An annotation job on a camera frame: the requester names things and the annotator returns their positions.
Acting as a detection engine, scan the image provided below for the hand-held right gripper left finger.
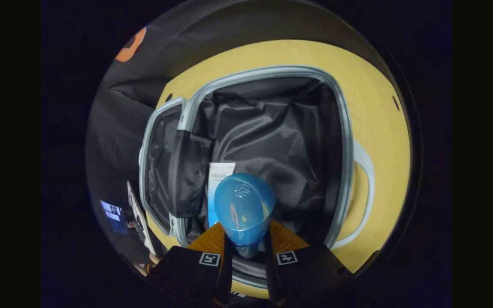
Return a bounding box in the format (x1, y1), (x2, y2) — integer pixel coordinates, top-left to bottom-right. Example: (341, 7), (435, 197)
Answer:
(147, 222), (233, 307)

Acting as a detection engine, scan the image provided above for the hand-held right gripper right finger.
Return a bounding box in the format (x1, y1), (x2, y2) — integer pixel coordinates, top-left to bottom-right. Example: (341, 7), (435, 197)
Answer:
(264, 219), (353, 306)

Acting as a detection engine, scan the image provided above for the teal bottle with blue cap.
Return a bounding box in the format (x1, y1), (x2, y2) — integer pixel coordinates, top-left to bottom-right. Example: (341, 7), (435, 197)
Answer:
(213, 172), (276, 259)

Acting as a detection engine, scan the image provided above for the pale blue small suitcase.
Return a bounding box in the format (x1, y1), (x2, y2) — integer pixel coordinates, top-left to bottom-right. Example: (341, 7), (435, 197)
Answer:
(139, 65), (376, 300)

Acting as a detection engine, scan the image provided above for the lit computer screen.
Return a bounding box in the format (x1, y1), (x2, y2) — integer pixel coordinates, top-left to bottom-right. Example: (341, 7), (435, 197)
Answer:
(100, 199), (128, 235)

